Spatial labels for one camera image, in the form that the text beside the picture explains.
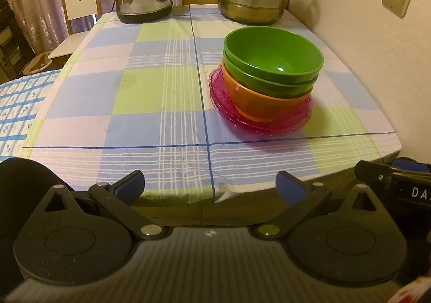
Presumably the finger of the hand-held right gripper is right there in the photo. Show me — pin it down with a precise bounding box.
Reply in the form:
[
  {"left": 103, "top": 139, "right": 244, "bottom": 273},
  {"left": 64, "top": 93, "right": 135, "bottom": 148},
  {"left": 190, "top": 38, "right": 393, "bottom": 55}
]
[
  {"left": 355, "top": 160, "right": 394, "bottom": 190},
  {"left": 392, "top": 158, "right": 431, "bottom": 173}
]

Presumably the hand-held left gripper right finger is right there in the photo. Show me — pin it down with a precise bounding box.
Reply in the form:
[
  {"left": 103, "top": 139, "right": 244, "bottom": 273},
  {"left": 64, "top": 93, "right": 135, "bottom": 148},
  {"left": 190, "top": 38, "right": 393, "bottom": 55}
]
[{"left": 254, "top": 170, "right": 381, "bottom": 242}]

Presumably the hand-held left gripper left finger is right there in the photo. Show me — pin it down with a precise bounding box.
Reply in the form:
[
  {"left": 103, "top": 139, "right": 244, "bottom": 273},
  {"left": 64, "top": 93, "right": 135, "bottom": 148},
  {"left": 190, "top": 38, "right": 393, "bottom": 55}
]
[{"left": 42, "top": 170, "right": 164, "bottom": 241}]

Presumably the pink transparent plate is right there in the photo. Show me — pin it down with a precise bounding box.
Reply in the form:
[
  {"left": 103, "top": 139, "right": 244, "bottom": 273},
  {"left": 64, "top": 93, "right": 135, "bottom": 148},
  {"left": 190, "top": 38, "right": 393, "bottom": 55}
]
[
  {"left": 209, "top": 67, "right": 314, "bottom": 122},
  {"left": 210, "top": 88, "right": 313, "bottom": 130},
  {"left": 215, "top": 101, "right": 312, "bottom": 136}
]

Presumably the orange plastic bowl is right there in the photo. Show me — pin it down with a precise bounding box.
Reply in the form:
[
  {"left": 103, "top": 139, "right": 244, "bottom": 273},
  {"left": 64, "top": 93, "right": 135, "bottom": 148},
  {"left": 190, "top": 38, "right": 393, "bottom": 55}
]
[{"left": 220, "top": 61, "right": 314, "bottom": 122}]

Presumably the green plastic bowl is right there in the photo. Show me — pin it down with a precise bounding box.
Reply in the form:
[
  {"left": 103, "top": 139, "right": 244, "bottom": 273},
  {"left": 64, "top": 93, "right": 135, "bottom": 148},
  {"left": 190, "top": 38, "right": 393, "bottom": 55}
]
[
  {"left": 222, "top": 49, "right": 319, "bottom": 99},
  {"left": 224, "top": 26, "right": 324, "bottom": 85}
]

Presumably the plaid tablecloth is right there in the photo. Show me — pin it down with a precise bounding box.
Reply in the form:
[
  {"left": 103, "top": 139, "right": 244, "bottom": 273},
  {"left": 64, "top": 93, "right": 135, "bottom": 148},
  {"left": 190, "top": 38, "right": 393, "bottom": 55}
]
[{"left": 22, "top": 3, "right": 402, "bottom": 204}]

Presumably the blue checked cloth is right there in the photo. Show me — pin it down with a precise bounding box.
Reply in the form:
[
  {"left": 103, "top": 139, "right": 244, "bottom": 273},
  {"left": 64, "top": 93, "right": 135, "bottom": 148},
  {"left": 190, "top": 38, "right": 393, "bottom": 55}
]
[{"left": 0, "top": 69, "right": 61, "bottom": 157}]

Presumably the woven basket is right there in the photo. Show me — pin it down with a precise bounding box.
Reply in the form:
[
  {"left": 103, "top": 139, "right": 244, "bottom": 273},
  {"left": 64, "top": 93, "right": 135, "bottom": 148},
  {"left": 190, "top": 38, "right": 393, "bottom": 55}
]
[{"left": 23, "top": 52, "right": 53, "bottom": 75}]

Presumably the dark wooden shelf rack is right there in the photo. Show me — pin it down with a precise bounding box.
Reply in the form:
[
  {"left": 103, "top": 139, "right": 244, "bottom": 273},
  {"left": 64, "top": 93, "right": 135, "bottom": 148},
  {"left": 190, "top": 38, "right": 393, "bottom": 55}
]
[{"left": 0, "top": 0, "right": 34, "bottom": 83}]

